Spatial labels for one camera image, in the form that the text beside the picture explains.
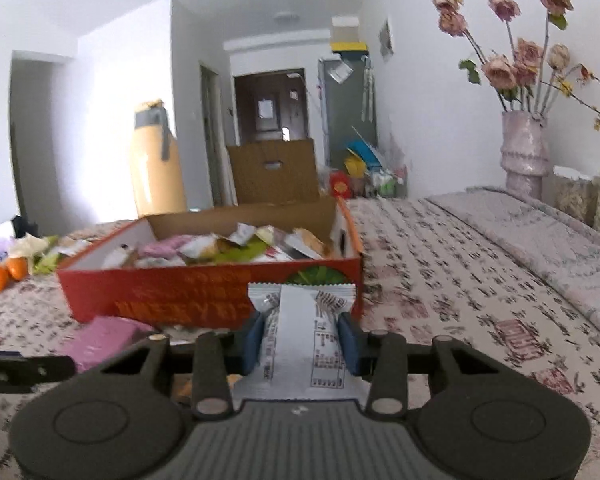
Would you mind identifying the pink snack packet on table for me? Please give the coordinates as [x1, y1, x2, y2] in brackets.
[57, 316, 156, 373]

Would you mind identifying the green snack packet on table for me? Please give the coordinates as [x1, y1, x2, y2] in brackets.
[33, 250, 65, 275]

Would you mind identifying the yellow thermos jug grey handle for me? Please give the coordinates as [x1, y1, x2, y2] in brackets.
[131, 100, 187, 217]

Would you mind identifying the green snack packet in box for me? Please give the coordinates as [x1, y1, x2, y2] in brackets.
[212, 238, 270, 264]

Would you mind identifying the wire storage trolley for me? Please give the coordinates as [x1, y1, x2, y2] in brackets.
[370, 166, 407, 198]

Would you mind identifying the pink textured vase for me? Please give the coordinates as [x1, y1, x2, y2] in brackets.
[501, 110, 552, 200]

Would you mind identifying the white silver snack packet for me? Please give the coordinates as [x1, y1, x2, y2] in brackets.
[232, 283, 370, 408]

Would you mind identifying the red gift box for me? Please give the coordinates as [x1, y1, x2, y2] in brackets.
[329, 170, 353, 200]

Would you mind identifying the folded pink quilted cloth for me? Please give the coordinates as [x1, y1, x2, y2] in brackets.
[429, 186, 600, 331]

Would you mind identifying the dark brown entrance door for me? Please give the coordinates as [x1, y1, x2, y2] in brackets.
[234, 68, 309, 144]

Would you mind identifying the grey refrigerator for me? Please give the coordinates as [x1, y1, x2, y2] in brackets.
[318, 55, 377, 169]

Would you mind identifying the yellow box on refrigerator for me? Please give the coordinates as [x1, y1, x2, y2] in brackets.
[330, 41, 368, 54]

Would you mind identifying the orange cardboard snack box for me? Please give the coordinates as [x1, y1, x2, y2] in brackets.
[57, 197, 364, 328]

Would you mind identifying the dried pink rose bouquet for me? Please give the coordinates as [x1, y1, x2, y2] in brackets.
[431, 0, 600, 132]

